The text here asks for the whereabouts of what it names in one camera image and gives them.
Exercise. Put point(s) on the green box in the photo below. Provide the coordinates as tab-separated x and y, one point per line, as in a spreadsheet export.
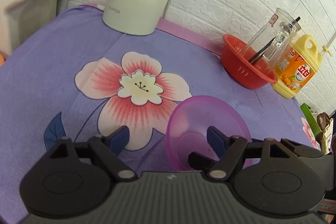
311	120

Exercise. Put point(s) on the white paper bag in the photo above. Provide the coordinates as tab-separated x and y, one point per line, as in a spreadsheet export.
325	123

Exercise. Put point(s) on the orange plastic basin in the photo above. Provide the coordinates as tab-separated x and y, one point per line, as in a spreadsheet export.
2	60

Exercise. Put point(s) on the yellow dish soap bottle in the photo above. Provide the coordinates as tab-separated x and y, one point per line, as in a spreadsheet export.
299	63

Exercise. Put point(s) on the purple plastic bowl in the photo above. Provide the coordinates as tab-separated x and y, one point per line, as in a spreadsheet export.
187	129

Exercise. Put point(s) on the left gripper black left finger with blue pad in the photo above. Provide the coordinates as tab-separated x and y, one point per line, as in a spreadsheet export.
103	151

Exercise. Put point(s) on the clear glass carafe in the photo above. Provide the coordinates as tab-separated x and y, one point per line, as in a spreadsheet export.
247	52

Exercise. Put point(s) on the red plastic basket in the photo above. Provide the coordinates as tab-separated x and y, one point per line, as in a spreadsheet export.
238	67

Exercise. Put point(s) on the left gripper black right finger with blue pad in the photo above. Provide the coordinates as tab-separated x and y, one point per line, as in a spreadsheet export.
232	153

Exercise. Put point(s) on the purple floral tablecloth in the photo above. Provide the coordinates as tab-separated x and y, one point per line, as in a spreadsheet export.
38	83

